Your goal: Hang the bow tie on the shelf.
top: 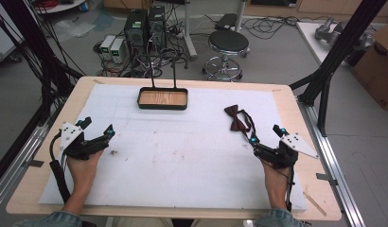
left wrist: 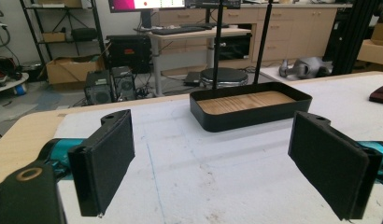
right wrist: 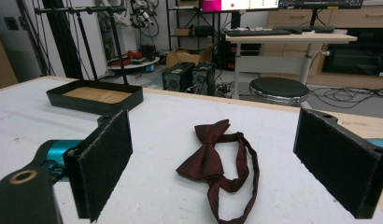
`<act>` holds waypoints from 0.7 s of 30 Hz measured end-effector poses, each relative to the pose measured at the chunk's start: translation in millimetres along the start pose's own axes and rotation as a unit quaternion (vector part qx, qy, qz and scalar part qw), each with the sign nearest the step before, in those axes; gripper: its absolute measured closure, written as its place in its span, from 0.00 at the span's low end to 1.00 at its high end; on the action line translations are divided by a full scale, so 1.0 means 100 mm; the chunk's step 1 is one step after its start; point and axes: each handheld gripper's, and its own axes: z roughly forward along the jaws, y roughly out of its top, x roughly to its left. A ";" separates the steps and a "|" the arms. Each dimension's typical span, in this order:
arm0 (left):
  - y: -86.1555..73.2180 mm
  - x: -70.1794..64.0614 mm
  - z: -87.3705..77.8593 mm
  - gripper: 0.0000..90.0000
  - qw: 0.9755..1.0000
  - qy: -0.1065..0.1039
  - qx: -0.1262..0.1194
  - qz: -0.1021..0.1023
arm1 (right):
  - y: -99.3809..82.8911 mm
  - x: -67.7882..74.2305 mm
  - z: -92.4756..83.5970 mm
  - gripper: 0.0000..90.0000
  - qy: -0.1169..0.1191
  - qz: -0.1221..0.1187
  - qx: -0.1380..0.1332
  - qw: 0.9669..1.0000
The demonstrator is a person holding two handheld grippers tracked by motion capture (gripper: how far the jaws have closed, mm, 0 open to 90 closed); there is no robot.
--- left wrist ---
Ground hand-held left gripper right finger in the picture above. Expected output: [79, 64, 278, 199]
[288, 111, 383, 221]

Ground computer monitor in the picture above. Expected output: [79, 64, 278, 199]
[107, 0, 187, 14]

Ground large cardboard box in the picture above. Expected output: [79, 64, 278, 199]
[356, 22, 383, 66]

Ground dark red cloth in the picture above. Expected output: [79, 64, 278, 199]
[368, 83, 383, 105]

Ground round black stool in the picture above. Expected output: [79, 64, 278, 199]
[200, 67, 249, 89]

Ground black tray with wooden bottom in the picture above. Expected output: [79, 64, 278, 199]
[189, 81, 313, 133]

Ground flat black device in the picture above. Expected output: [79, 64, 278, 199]
[183, 71, 203, 87]

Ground black metal pole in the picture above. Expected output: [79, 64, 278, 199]
[253, 0, 274, 86]
[212, 0, 225, 91]

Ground small cardboard box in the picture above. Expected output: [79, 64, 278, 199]
[42, 31, 67, 43]

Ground round white side table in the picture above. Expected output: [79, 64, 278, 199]
[0, 72, 30, 95]

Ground black equipment case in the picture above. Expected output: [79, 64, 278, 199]
[106, 34, 152, 75]

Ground black keyboard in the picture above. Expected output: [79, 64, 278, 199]
[150, 26, 206, 36]

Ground black metal shelf rack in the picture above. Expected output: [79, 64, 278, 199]
[19, 0, 107, 74]

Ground white foam mat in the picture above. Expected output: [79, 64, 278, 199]
[53, 74, 383, 224]

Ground wooden cabinet row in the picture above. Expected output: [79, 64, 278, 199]
[157, 3, 353, 64]

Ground light wooden desk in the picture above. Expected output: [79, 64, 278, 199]
[147, 27, 253, 97]

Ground black aluminium frame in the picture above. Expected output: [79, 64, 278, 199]
[331, 0, 381, 76]

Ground grey robot part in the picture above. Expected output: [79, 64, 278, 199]
[278, 57, 334, 79]

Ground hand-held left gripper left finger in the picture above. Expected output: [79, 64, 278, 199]
[67, 109, 135, 217]

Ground black bag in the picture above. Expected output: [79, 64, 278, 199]
[70, 27, 98, 42]

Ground open cardboard box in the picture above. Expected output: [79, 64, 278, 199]
[45, 55, 106, 85]

